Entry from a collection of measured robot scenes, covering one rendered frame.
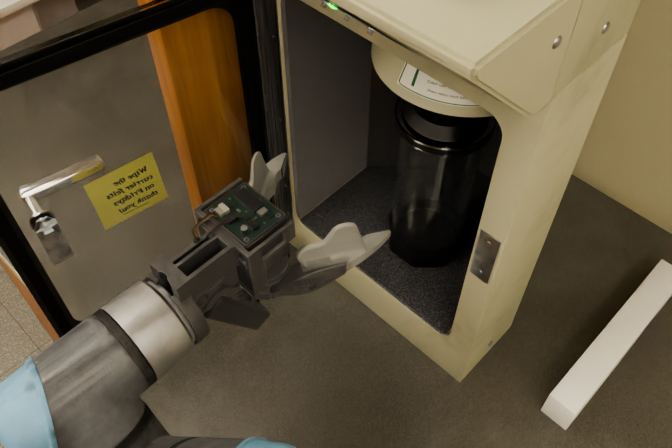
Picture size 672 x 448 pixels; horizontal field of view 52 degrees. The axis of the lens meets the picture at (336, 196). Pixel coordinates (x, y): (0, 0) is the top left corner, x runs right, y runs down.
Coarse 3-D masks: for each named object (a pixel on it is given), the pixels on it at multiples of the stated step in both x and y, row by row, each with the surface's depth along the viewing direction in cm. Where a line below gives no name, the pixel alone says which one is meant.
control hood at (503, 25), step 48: (336, 0) 42; (384, 0) 40; (432, 0) 40; (480, 0) 40; (528, 0) 40; (576, 0) 42; (432, 48) 38; (480, 48) 37; (528, 48) 40; (528, 96) 45
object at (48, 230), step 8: (40, 224) 68; (48, 224) 67; (56, 224) 67; (40, 232) 67; (48, 232) 67; (56, 232) 67; (40, 240) 67; (48, 240) 67; (56, 240) 68; (64, 240) 69; (48, 248) 69; (56, 248) 69; (64, 248) 70; (56, 256) 70; (64, 256) 71; (72, 256) 71; (56, 264) 71
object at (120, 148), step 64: (0, 64) 55; (128, 64) 62; (192, 64) 67; (0, 128) 58; (64, 128) 62; (128, 128) 67; (192, 128) 72; (0, 192) 63; (64, 192) 67; (128, 192) 73; (192, 192) 79; (128, 256) 79
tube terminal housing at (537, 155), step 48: (624, 0) 49; (384, 48) 59; (576, 48) 47; (480, 96) 54; (576, 96) 53; (288, 144) 82; (528, 144) 53; (576, 144) 62; (528, 192) 58; (528, 240) 69; (480, 288) 70; (432, 336) 83; (480, 336) 78
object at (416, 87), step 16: (384, 64) 64; (400, 64) 62; (384, 80) 64; (400, 80) 63; (416, 80) 61; (432, 80) 61; (400, 96) 63; (416, 96) 62; (432, 96) 61; (448, 96) 61; (448, 112) 61; (464, 112) 61; (480, 112) 61
